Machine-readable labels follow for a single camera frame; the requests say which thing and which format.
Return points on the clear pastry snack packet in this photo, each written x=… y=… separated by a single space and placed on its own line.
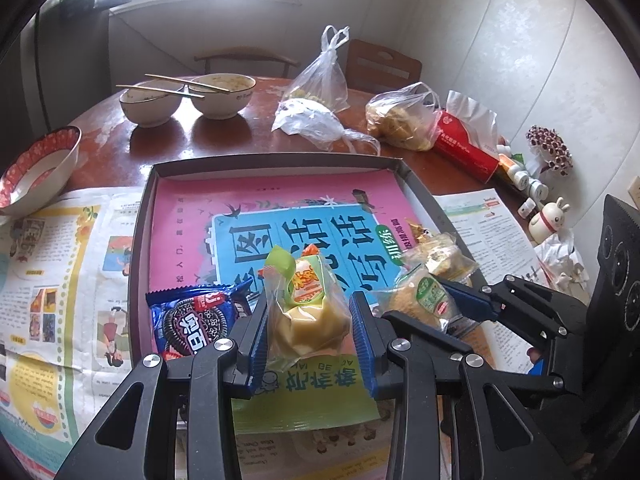
x=440 y=254

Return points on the colourful student newspaper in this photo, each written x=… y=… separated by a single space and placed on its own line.
x=65 y=349

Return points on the chopstick front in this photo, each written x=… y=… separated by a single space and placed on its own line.
x=182 y=93

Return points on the chopstick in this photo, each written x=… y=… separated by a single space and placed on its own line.
x=189 y=82
x=182 y=93

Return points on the red white flower ornament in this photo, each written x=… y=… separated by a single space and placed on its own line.
x=550 y=153

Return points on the yellow snack green wrapper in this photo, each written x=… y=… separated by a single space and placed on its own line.
x=297 y=333

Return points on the wooden chair dark frame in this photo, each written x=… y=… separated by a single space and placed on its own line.
x=246 y=54

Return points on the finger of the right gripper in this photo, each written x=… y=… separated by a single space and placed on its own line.
x=479 y=305
x=436 y=343

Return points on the green label pastry packet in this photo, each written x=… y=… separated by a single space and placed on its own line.
x=418 y=294

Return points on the pink and blue book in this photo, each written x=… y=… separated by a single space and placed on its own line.
x=222 y=230

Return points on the red tissue pack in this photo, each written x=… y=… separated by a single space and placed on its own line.
x=468 y=136

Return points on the crumpled white tissue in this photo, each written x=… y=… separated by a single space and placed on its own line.
x=562 y=263

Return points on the white bowl right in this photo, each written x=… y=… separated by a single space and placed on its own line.
x=223 y=94

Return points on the wooden chair back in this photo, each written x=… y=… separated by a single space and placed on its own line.
x=373 y=68

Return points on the dark blue cookie packet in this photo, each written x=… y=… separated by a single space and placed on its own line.
x=187 y=319

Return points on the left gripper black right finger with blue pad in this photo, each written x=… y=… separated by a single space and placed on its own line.
x=492 y=434

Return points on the small white bottle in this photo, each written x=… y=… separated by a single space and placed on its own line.
x=527 y=209
x=537 y=190

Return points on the chopstick back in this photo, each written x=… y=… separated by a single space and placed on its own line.
x=189 y=82

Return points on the red rimmed ceramic bowl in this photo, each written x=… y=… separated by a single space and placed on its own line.
x=40 y=172

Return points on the newspaper sheet right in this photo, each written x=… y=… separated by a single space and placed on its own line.
x=499 y=245

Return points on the wall power socket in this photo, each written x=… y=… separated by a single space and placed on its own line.
x=634 y=191

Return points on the white rabbit figurine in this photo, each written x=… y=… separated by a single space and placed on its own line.
x=549 y=220

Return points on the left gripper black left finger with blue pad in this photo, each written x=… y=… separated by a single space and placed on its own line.
x=134 y=435

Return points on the white bowl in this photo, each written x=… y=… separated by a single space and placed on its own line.
x=223 y=94
x=150 y=109

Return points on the orange capped bottle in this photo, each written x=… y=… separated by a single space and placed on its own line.
x=518 y=176

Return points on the plastic bag with fried food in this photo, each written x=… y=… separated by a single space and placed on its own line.
x=406 y=118

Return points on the orange snack packet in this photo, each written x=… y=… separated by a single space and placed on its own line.
x=308 y=284

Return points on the crumpled white plastic bag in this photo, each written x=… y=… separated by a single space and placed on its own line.
x=320 y=126

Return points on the white bowl left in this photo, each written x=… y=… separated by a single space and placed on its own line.
x=150 y=109

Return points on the clear tied plastic bag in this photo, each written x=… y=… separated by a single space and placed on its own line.
x=323 y=80

